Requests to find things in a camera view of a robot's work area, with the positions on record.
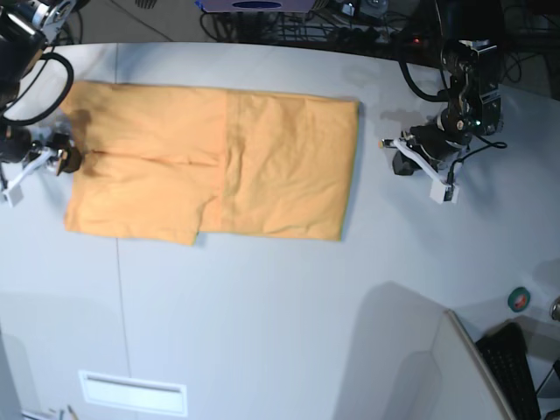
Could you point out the orange t-shirt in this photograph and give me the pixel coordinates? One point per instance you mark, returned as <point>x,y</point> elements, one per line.
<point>169,163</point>

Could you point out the white rectangular tray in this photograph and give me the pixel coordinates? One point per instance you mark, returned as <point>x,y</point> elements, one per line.
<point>152,397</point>

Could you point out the black power strip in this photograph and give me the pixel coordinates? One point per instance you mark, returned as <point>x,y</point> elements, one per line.
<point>369,38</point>

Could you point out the pencil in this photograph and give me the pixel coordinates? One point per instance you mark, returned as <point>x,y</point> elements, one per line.
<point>72,413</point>

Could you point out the green tape roll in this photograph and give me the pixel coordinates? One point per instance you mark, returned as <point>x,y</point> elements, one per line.
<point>519,299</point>

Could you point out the black keyboard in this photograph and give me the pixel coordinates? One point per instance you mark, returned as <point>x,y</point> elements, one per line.
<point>505,353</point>

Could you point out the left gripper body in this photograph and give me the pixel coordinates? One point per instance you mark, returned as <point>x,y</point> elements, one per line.
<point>436,147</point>

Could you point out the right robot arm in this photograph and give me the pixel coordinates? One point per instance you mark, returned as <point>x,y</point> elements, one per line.
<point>30,32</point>

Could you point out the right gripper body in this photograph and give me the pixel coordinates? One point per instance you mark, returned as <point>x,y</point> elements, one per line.
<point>18,146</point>

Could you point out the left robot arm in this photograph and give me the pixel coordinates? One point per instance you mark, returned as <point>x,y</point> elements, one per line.
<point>471,41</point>

